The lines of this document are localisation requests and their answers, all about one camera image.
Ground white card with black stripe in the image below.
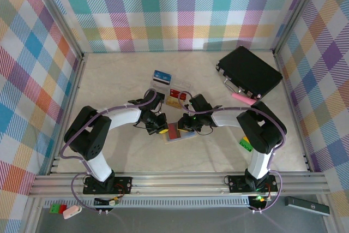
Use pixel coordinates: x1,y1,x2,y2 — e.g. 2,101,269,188
151,77,170,89

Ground blue credit card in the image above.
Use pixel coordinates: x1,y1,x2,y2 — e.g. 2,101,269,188
153,69,172,80

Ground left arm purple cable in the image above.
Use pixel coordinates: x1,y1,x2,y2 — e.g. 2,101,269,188
60,88,159,213

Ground aluminium frame post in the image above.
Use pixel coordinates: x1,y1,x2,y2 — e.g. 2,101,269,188
272,0,328,53
28,0,88,59

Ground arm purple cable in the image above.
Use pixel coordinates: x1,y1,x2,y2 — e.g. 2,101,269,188
177,91,287,213
60,88,159,213

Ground black flat device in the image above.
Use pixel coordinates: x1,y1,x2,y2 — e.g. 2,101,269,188
284,196,330,216

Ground grey slotted cable duct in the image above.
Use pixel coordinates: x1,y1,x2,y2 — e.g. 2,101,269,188
43,196,251,208

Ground aluminium side rail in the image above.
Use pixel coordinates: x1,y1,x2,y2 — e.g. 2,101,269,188
272,50,313,172
47,52,88,175

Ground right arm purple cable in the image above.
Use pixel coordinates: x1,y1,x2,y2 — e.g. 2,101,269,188
177,91,287,213

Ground gold credit card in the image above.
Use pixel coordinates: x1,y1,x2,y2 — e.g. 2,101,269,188
166,97,181,108

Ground red green block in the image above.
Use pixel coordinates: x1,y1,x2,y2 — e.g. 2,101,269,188
49,203,68,214

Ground small wiring connector board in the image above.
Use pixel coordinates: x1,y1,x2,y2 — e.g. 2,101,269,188
94,196,121,208
249,194,270,208

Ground clear acrylic card stand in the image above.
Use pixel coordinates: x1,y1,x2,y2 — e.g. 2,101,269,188
148,68,194,110

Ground green yellow toy brick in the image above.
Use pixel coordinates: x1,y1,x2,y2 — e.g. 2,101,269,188
239,136,254,152

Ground red credit card white logo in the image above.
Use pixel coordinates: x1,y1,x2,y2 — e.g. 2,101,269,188
169,88,189,101

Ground red card with dark stripe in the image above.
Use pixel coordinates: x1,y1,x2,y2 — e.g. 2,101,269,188
167,123,181,140

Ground aluminium mounting rail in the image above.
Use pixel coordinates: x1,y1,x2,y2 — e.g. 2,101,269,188
28,172,330,197

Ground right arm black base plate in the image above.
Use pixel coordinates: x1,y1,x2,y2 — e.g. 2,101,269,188
227,175,281,193

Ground tan card holder blue lining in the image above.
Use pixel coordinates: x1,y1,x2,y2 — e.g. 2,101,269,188
163,122,197,145

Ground pink eraser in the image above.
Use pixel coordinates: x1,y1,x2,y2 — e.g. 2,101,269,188
62,205,82,220

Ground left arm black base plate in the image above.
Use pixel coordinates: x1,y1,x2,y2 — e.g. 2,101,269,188
82,176,134,195

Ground black briefcase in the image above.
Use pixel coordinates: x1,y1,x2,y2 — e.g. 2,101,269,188
215,45,284,100

